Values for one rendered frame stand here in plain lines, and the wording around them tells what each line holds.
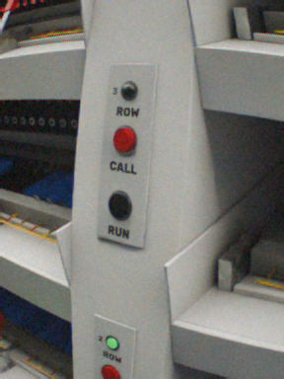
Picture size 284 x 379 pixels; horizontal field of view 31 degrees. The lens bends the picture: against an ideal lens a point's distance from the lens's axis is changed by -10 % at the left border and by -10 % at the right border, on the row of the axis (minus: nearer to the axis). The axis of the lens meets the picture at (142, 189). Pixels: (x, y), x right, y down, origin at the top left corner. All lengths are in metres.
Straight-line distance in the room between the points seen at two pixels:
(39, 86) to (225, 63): 0.18
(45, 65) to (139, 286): 0.19
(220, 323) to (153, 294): 0.05
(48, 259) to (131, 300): 0.11
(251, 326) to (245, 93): 0.15
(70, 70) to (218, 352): 0.24
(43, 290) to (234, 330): 0.18
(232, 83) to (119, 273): 0.15
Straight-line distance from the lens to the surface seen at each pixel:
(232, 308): 0.37
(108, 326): 0.40
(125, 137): 0.36
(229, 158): 0.39
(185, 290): 0.36
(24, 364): 0.61
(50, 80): 0.43
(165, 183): 0.35
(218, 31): 0.36
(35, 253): 0.48
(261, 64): 0.32
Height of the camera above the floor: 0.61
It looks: 9 degrees down
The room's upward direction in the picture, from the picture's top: 4 degrees clockwise
